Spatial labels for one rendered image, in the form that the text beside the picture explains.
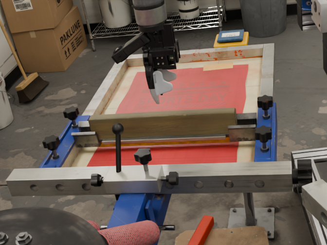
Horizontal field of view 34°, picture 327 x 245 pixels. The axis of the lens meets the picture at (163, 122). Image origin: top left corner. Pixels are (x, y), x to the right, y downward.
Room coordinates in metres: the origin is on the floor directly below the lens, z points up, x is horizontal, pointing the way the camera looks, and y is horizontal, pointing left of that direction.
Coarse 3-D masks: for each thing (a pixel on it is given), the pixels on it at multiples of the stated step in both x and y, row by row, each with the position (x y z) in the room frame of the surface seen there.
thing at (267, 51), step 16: (224, 48) 1.81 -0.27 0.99; (240, 48) 1.78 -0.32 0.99; (256, 48) 1.76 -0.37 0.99; (272, 48) 1.73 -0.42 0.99; (128, 64) 1.89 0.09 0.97; (272, 64) 1.60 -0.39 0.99; (112, 80) 1.71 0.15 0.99; (272, 80) 1.48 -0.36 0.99; (96, 96) 1.61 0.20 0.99; (272, 96) 1.38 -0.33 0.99; (96, 112) 1.51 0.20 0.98
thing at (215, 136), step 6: (126, 138) 1.29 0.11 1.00; (132, 138) 1.28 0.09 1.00; (138, 138) 1.28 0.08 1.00; (144, 138) 1.27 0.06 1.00; (150, 138) 1.26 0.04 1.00; (156, 138) 1.26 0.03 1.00; (162, 138) 1.25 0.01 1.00; (168, 138) 1.25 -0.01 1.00; (174, 138) 1.24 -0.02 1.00; (180, 138) 1.24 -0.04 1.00; (186, 138) 1.23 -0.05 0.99; (192, 138) 1.23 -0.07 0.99; (198, 138) 1.22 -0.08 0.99; (204, 138) 1.22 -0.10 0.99; (210, 138) 1.21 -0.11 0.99; (216, 138) 1.21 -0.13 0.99; (222, 138) 1.20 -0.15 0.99
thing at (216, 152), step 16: (192, 80) 1.67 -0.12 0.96; (208, 80) 1.64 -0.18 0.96; (240, 80) 1.60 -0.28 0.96; (240, 96) 1.48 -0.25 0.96; (240, 112) 1.38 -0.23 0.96; (176, 144) 1.27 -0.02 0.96; (192, 144) 1.26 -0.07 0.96; (208, 144) 1.24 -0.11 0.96; (224, 144) 1.23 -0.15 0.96; (176, 160) 1.19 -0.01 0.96; (192, 160) 1.18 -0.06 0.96; (208, 160) 1.16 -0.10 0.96; (224, 160) 1.15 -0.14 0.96
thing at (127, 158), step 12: (144, 72) 1.81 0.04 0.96; (180, 72) 1.75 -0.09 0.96; (132, 84) 1.73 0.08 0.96; (144, 84) 1.71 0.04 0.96; (132, 96) 1.63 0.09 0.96; (120, 108) 1.56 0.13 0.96; (132, 108) 1.54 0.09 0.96; (96, 156) 1.29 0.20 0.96; (108, 156) 1.28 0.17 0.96; (132, 156) 1.25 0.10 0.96; (156, 156) 1.23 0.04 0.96
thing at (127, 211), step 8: (120, 200) 0.95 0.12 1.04; (128, 200) 0.94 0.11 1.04; (136, 200) 0.94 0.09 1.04; (144, 200) 0.94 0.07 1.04; (152, 200) 0.99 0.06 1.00; (120, 208) 0.92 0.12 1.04; (128, 208) 0.91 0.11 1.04; (136, 208) 0.91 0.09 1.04; (144, 208) 0.93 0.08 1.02; (112, 216) 0.90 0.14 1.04; (120, 216) 0.89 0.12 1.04; (128, 216) 0.89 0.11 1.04; (136, 216) 0.88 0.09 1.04; (144, 216) 0.91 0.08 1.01; (112, 224) 0.87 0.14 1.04; (120, 224) 0.87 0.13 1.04
